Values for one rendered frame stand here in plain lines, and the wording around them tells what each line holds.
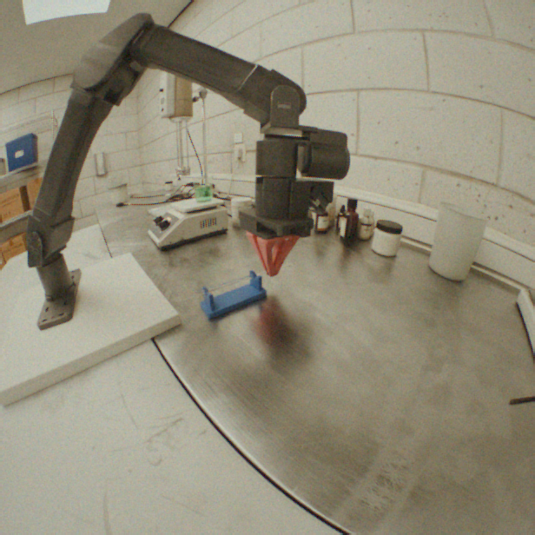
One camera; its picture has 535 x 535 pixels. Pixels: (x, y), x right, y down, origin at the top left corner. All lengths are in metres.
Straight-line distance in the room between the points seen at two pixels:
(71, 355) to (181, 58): 0.39
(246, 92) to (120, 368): 0.36
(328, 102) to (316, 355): 0.76
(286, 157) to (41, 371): 0.41
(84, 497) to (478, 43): 1.07
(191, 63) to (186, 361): 0.36
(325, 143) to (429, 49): 0.57
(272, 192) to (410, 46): 0.67
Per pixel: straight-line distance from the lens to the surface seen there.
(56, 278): 0.44
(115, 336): 0.31
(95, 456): 0.26
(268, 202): 0.30
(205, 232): 0.59
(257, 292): 0.34
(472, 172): 0.71
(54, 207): 0.38
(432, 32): 0.85
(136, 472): 0.23
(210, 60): 0.32
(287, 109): 0.29
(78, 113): 0.36
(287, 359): 0.26
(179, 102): 0.98
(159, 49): 0.34
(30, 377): 0.34
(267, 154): 0.29
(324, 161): 0.31
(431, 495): 0.25
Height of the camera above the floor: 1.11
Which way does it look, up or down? 28 degrees down
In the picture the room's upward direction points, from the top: straight up
